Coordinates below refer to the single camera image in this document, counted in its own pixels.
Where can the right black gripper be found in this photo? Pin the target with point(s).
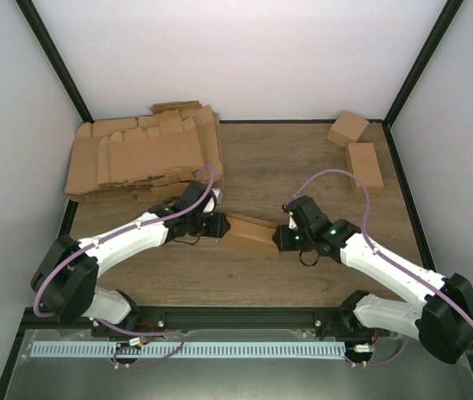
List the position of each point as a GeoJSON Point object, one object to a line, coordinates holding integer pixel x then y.
{"type": "Point", "coordinates": [283, 242]}

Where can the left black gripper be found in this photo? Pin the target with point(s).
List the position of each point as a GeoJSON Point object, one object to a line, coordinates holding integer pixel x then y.
{"type": "Point", "coordinates": [217, 229]}

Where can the cardboard box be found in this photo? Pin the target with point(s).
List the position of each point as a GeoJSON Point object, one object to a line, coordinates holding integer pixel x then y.
{"type": "Point", "coordinates": [250, 235]}
{"type": "Point", "coordinates": [361, 161]}
{"type": "Point", "coordinates": [348, 128]}

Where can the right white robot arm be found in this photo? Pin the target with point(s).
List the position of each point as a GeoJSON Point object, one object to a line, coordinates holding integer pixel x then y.
{"type": "Point", "coordinates": [433, 309]}

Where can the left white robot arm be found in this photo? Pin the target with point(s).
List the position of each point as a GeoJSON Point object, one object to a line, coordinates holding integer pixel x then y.
{"type": "Point", "coordinates": [65, 283]}

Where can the stack of flat cardboard blanks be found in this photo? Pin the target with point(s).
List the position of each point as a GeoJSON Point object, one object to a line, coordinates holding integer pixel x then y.
{"type": "Point", "coordinates": [150, 157]}

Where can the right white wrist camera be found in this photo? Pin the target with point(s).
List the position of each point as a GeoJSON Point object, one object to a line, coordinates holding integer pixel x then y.
{"type": "Point", "coordinates": [291, 222]}

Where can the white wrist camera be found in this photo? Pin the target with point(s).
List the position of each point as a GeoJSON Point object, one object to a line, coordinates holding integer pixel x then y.
{"type": "Point", "coordinates": [291, 222]}
{"type": "Point", "coordinates": [214, 197]}

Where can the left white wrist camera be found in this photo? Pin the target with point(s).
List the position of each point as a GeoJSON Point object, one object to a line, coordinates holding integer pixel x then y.
{"type": "Point", "coordinates": [214, 197]}

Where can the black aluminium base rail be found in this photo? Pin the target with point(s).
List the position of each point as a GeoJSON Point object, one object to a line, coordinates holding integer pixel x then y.
{"type": "Point", "coordinates": [324, 322]}

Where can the light blue slotted cable duct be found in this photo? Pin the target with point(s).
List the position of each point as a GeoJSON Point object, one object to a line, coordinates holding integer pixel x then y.
{"type": "Point", "coordinates": [214, 350]}

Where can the black frame post left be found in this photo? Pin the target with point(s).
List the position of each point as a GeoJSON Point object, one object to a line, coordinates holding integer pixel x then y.
{"type": "Point", "coordinates": [44, 38]}

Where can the black frame post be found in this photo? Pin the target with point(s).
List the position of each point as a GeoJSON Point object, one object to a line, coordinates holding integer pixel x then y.
{"type": "Point", "coordinates": [432, 42]}
{"type": "Point", "coordinates": [44, 38]}

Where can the black frame post right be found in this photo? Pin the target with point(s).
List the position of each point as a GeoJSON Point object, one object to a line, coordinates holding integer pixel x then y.
{"type": "Point", "coordinates": [432, 42]}

